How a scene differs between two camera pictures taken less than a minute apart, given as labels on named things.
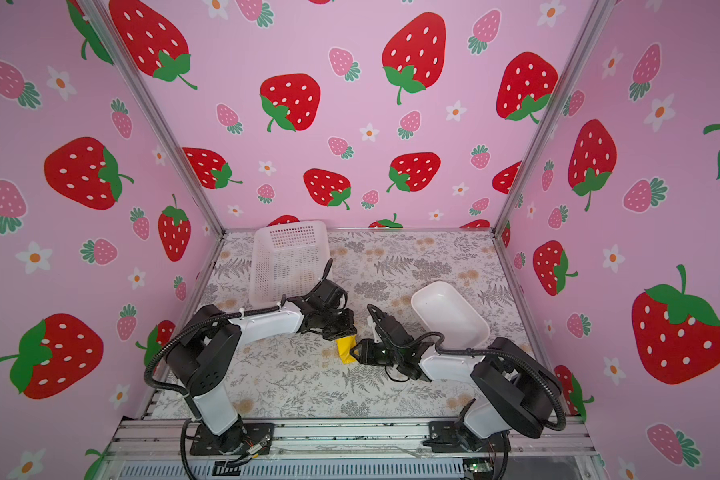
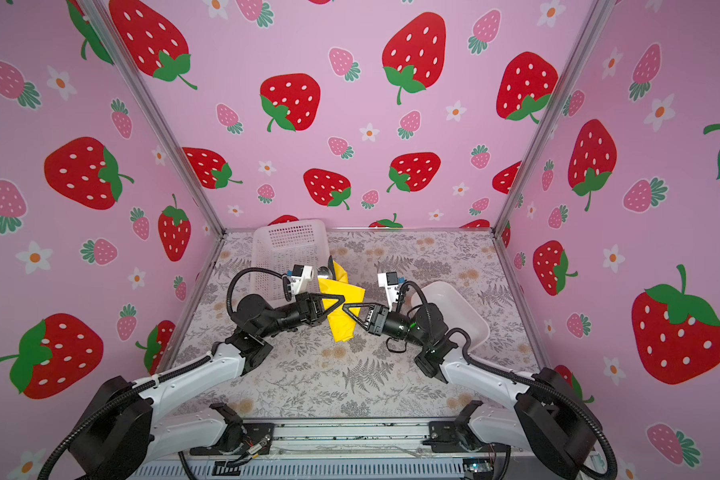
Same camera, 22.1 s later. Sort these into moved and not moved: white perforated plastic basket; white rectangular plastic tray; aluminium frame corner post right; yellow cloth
Moved: yellow cloth
Not moved: white perforated plastic basket; white rectangular plastic tray; aluminium frame corner post right
